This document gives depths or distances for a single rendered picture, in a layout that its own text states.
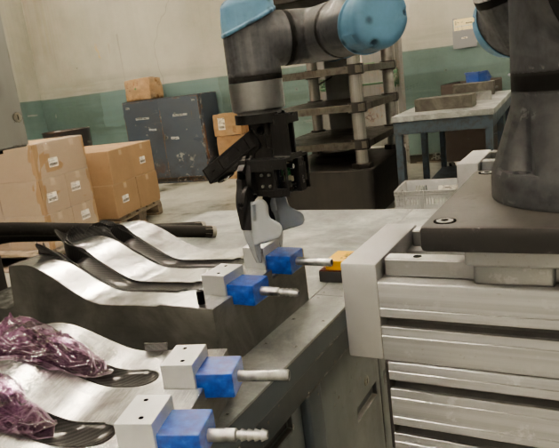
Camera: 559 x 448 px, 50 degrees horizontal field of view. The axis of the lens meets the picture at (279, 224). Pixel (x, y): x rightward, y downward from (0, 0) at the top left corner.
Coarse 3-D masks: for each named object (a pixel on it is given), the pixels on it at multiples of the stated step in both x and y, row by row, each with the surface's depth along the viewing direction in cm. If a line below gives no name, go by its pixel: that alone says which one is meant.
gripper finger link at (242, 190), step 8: (240, 184) 84; (240, 192) 84; (248, 192) 84; (240, 200) 84; (248, 200) 84; (240, 208) 84; (248, 208) 85; (240, 216) 85; (248, 216) 85; (240, 224) 85; (248, 224) 85
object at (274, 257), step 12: (276, 240) 91; (264, 252) 88; (276, 252) 89; (288, 252) 88; (300, 252) 89; (252, 264) 89; (264, 264) 88; (276, 264) 88; (288, 264) 87; (300, 264) 88; (312, 264) 87; (324, 264) 86
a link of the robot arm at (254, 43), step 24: (240, 0) 78; (264, 0) 79; (240, 24) 79; (264, 24) 79; (288, 24) 81; (240, 48) 79; (264, 48) 80; (288, 48) 81; (240, 72) 80; (264, 72) 80
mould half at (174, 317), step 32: (128, 224) 110; (96, 256) 96; (128, 256) 99; (192, 256) 103; (224, 256) 99; (32, 288) 91; (64, 288) 87; (96, 288) 89; (288, 288) 93; (0, 320) 97; (64, 320) 89; (96, 320) 86; (128, 320) 83; (160, 320) 80; (192, 320) 77; (224, 320) 77; (256, 320) 84
